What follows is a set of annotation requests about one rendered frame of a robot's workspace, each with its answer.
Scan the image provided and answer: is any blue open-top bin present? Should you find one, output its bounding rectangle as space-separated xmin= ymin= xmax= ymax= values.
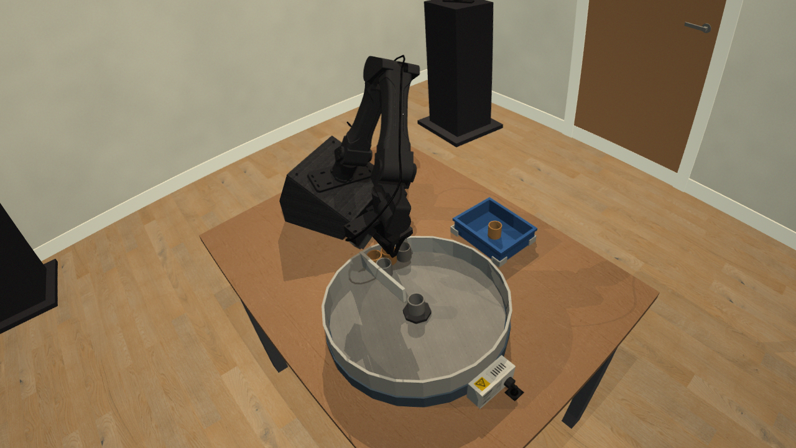
xmin=453 ymin=197 xmax=537 ymax=261

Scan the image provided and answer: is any bronze bushing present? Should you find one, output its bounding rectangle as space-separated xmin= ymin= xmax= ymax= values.
xmin=488 ymin=221 xmax=502 ymax=240
xmin=381 ymin=248 xmax=397 ymax=265
xmin=367 ymin=250 xmax=382 ymax=263

